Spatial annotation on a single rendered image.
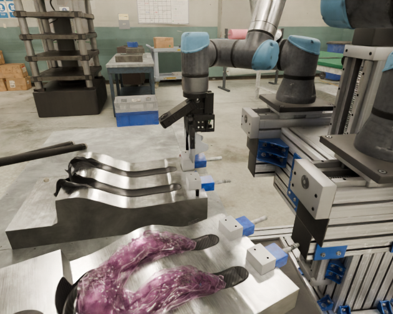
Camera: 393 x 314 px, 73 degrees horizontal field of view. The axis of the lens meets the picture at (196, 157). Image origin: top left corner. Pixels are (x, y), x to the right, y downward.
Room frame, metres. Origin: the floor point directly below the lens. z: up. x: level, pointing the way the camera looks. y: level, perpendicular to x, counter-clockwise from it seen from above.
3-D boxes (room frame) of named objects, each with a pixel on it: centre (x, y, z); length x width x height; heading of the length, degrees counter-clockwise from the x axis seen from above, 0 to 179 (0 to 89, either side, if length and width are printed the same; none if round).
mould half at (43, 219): (0.68, 0.24, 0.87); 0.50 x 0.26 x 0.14; 101
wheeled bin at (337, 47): (7.41, -3.69, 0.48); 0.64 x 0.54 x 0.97; 17
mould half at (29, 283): (0.34, 0.09, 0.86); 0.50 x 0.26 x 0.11; 119
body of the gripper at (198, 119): (0.77, 0.00, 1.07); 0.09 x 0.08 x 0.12; 101
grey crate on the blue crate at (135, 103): (3.87, 0.88, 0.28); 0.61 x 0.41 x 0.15; 101
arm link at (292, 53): (1.07, -0.39, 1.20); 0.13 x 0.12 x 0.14; 52
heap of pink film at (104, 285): (0.35, 0.09, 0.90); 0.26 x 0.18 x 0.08; 119
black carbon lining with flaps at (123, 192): (0.67, 0.22, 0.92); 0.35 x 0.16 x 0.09; 101
